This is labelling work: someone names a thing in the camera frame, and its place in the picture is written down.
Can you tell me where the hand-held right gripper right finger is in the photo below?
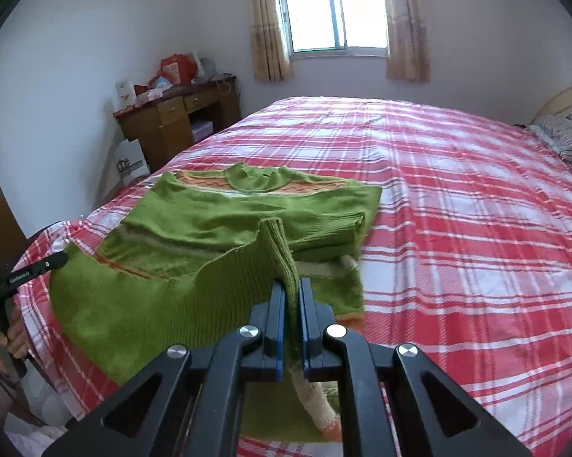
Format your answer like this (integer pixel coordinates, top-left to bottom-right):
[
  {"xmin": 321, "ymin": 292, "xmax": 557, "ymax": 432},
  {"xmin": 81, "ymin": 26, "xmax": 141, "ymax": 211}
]
[{"xmin": 299, "ymin": 277, "xmax": 534, "ymax": 457}]

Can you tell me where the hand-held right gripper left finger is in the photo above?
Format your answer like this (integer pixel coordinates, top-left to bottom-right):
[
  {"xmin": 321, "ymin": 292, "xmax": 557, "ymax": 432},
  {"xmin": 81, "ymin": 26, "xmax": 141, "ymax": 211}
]
[{"xmin": 41, "ymin": 280, "xmax": 287, "ymax": 457}]

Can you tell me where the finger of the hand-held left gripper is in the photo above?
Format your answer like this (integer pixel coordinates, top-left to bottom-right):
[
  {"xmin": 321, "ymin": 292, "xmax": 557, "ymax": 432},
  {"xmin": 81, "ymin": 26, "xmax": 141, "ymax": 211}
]
[{"xmin": 29, "ymin": 252, "xmax": 70, "ymax": 280}]

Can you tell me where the green orange striped knit sweater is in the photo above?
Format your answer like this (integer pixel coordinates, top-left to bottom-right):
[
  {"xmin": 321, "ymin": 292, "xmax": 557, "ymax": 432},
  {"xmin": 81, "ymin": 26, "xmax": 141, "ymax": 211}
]
[{"xmin": 49, "ymin": 162, "xmax": 382, "ymax": 443}]

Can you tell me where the brown wooden door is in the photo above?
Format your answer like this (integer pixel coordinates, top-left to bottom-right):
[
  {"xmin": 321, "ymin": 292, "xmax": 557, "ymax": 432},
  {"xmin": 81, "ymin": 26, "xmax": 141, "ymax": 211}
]
[{"xmin": 0, "ymin": 138, "xmax": 27, "ymax": 248}]

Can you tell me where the white paper bag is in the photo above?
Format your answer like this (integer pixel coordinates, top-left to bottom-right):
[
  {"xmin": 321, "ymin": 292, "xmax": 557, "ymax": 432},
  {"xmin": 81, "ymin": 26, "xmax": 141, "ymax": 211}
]
[{"xmin": 113, "ymin": 139, "xmax": 151, "ymax": 182}]

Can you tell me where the brown wooden desk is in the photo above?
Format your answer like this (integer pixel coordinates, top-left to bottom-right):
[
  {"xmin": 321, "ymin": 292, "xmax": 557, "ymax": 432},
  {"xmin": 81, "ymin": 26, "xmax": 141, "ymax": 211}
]
[{"xmin": 113, "ymin": 74, "xmax": 243, "ymax": 172}]

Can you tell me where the white card box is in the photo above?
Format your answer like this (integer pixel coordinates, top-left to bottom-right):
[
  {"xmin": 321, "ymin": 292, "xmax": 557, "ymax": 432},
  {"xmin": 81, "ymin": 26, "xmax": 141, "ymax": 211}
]
[{"xmin": 115, "ymin": 80, "xmax": 137, "ymax": 109}]

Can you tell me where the red plaid bed sheet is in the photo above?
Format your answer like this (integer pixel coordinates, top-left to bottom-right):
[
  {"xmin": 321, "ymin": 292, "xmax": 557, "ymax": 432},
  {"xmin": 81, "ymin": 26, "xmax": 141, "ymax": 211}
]
[{"xmin": 5, "ymin": 96, "xmax": 572, "ymax": 457}]

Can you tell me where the beige patterned curtain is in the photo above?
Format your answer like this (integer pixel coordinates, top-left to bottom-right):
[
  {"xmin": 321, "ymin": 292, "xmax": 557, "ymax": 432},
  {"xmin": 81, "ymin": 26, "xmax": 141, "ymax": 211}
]
[
  {"xmin": 380, "ymin": 0, "xmax": 432, "ymax": 83},
  {"xmin": 248, "ymin": 0, "xmax": 295, "ymax": 83}
]

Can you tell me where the grey patterned pillow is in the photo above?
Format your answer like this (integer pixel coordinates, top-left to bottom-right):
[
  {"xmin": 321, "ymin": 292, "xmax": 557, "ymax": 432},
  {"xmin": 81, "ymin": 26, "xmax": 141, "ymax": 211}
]
[{"xmin": 526, "ymin": 115, "xmax": 572, "ymax": 177}]

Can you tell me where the window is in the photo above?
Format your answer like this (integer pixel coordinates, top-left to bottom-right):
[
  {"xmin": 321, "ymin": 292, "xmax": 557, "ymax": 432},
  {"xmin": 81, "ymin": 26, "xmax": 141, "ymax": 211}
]
[{"xmin": 272, "ymin": 0, "xmax": 390, "ymax": 59}]

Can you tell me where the cream bed headboard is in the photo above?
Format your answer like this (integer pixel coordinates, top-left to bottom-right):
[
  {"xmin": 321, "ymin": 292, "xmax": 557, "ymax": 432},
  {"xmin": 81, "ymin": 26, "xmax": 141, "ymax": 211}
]
[{"xmin": 531, "ymin": 83, "xmax": 572, "ymax": 127}]

